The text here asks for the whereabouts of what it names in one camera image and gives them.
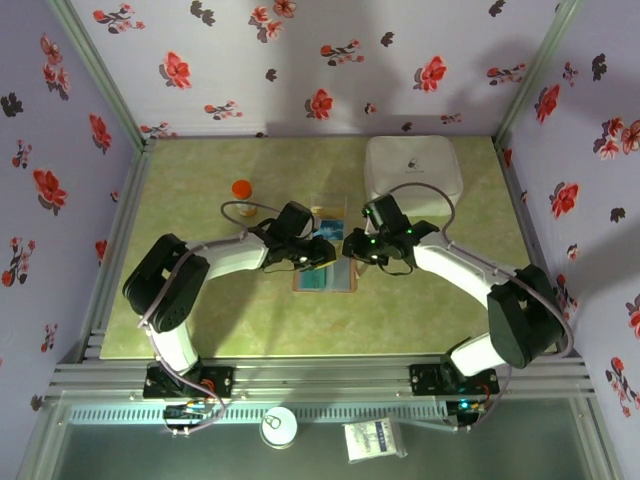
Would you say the grey right arm cable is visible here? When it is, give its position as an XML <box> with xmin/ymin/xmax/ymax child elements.
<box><xmin>384</xmin><ymin>182</ymin><xmax>574</xmax><ymax>432</ymax></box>

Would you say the orange-capped pill bottle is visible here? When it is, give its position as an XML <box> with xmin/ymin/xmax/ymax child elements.
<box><xmin>231</xmin><ymin>179</ymin><xmax>259</xmax><ymax>218</ymax></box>

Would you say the aluminium side rail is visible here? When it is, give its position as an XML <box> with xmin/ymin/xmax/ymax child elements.
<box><xmin>74</xmin><ymin>142</ymin><xmax>159</xmax><ymax>364</ymax></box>
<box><xmin>492</xmin><ymin>139</ymin><xmax>584</xmax><ymax>359</ymax></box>

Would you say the teal gold-striped card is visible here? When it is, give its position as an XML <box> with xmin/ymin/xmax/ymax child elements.
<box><xmin>299</xmin><ymin>267</ymin><xmax>329</xmax><ymax>291</ymax></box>

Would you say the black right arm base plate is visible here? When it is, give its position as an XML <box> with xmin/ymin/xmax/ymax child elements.
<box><xmin>408</xmin><ymin>363</ymin><xmax>500</xmax><ymax>397</ymax></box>

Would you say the silver tin can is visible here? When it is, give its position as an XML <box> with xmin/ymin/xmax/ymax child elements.
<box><xmin>259</xmin><ymin>406</ymin><xmax>300</xmax><ymax>448</ymax></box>

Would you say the white zip case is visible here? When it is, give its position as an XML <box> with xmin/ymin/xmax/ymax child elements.
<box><xmin>364</xmin><ymin>135</ymin><xmax>464</xmax><ymax>218</ymax></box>

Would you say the slotted grey cable duct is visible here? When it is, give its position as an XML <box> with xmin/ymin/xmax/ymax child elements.
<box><xmin>67</xmin><ymin>403</ymin><xmax>454</xmax><ymax>425</ymax></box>

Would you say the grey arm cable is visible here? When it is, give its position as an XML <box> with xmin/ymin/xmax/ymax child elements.
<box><xmin>384</xmin><ymin>182</ymin><xmax>574</xmax><ymax>432</ymax></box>
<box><xmin>137</xmin><ymin>200</ymin><xmax>281</xmax><ymax>436</ymax></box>

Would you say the aluminium corner post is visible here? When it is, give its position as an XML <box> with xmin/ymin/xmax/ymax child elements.
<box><xmin>47</xmin><ymin>0</ymin><xmax>157</xmax><ymax>151</ymax></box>
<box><xmin>492</xmin><ymin>0</ymin><xmax>584</xmax><ymax>146</ymax></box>

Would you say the blue sky-print card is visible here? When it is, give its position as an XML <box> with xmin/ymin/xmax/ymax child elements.
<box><xmin>318</xmin><ymin>218</ymin><xmax>347</xmax><ymax>243</ymax></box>

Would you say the white tissue packet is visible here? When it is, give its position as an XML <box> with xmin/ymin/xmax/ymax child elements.
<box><xmin>342</xmin><ymin>419</ymin><xmax>409</xmax><ymax>464</ymax></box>

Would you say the grey left arm cable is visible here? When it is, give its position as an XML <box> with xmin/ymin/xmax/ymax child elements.
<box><xmin>137</xmin><ymin>200</ymin><xmax>281</xmax><ymax>436</ymax></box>

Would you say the aluminium cross rail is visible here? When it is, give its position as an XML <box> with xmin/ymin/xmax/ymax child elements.
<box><xmin>44</xmin><ymin>354</ymin><xmax>599</xmax><ymax>401</ymax></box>

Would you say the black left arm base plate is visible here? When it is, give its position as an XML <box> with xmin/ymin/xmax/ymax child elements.
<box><xmin>143</xmin><ymin>364</ymin><xmax>236</xmax><ymax>400</ymax></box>

